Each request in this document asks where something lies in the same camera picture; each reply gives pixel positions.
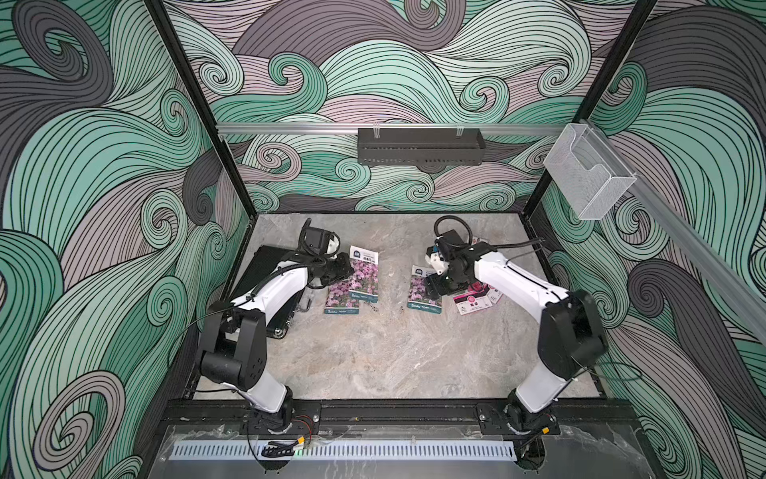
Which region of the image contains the pink carnation seed packet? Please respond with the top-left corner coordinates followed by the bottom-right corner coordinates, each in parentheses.
top-left (453, 283), bottom-right (503, 315)

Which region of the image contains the purple flower seed packet front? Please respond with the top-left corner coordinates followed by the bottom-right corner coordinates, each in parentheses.
top-left (323, 279), bottom-right (360, 315)

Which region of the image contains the purple flower seed packet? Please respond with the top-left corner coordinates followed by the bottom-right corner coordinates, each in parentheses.
top-left (407, 265), bottom-right (443, 315)
top-left (323, 279), bottom-right (360, 315)
top-left (349, 245), bottom-right (379, 303)

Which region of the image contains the purple flower seed packet back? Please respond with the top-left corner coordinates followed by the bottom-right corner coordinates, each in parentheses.
top-left (407, 265), bottom-right (443, 315)

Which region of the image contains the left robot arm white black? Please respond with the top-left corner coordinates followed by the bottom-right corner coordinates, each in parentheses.
top-left (197, 251), bottom-right (354, 431)

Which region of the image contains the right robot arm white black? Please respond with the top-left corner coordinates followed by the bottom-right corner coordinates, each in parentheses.
top-left (426, 243), bottom-right (608, 435)

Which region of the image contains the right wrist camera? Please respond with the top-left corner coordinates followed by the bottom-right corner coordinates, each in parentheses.
top-left (425, 241), bottom-right (449, 275)

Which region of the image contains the black wall tray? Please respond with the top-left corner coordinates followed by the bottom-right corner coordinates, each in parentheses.
top-left (357, 129), bottom-right (487, 171)

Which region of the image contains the clear plastic wall holder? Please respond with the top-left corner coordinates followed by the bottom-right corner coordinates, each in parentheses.
top-left (544, 123), bottom-right (636, 221)

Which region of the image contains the white slotted cable duct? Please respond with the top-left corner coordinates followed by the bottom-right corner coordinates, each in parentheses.
top-left (169, 439), bottom-right (517, 462)

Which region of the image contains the aluminium rail back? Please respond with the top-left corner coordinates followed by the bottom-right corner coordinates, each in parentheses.
top-left (215, 122), bottom-right (566, 136)

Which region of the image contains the aluminium rail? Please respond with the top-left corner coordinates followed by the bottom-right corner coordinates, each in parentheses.
top-left (215, 122), bottom-right (566, 136)
top-left (594, 128), bottom-right (765, 342)

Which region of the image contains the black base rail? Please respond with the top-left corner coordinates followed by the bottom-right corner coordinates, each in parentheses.
top-left (156, 397), bottom-right (636, 437)

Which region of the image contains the aluminium rail right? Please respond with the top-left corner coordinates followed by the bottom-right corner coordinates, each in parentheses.
top-left (594, 128), bottom-right (765, 342)

